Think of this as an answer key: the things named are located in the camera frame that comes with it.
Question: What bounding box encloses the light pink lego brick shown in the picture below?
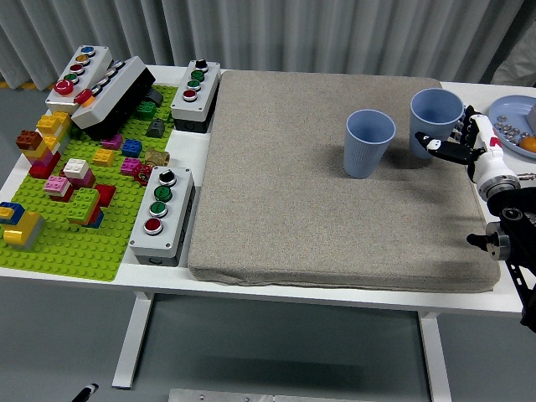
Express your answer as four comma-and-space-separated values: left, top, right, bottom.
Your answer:
44, 175, 71, 197

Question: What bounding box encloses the grey-brown fabric mat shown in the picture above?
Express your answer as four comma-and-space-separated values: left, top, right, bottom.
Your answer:
187, 70, 502, 293

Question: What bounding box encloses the large yellow lego brick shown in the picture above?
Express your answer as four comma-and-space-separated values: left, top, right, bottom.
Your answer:
3, 211, 43, 246

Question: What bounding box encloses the brown lego brick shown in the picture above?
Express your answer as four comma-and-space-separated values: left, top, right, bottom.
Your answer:
16, 130, 43, 151

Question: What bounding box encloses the green lego baseplate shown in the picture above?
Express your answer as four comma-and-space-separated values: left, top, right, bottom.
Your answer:
0, 85, 179, 283

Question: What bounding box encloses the blue plate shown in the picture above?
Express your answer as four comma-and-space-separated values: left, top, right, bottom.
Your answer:
488, 95, 536, 159

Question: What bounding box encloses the brass valve red handle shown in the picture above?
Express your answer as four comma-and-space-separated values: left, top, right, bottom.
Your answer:
133, 147, 172, 186

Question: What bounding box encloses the grey four-button control box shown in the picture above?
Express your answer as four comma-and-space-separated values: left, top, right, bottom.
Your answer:
170, 59, 222, 135
128, 166, 197, 268

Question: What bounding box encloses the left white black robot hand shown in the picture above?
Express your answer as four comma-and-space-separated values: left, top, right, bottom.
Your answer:
70, 383, 100, 402

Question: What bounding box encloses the grey pleated curtain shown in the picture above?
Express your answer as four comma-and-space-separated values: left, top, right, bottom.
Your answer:
0, 0, 536, 91

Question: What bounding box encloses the grey five-button control box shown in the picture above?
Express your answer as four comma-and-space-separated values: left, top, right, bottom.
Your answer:
44, 44, 114, 115

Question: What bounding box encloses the green lego brick stack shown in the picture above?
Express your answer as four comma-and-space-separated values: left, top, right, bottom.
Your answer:
68, 188, 101, 224

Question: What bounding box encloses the person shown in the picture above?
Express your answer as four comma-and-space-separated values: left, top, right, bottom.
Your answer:
493, 39, 536, 88

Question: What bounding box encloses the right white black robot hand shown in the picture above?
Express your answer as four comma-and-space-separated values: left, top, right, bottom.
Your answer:
414, 104, 520, 188

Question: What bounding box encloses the white lego brick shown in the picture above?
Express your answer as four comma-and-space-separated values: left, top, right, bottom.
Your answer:
63, 158, 91, 177

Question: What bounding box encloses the red lego brick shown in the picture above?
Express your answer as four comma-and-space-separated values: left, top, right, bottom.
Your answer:
95, 183, 117, 207
28, 161, 62, 180

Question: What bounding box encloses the tilted grey black button box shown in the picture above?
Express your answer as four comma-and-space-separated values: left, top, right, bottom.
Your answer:
70, 56, 157, 142

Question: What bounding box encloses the dark green lego brick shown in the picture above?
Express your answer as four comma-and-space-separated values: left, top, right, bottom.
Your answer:
136, 100, 157, 121

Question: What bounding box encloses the blue ribbed plastic cup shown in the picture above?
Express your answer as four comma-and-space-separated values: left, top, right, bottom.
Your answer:
409, 88, 466, 159
343, 109, 397, 180

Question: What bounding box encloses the white table leg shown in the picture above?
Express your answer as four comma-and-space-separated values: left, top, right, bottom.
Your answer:
111, 291, 155, 389
417, 310, 452, 402

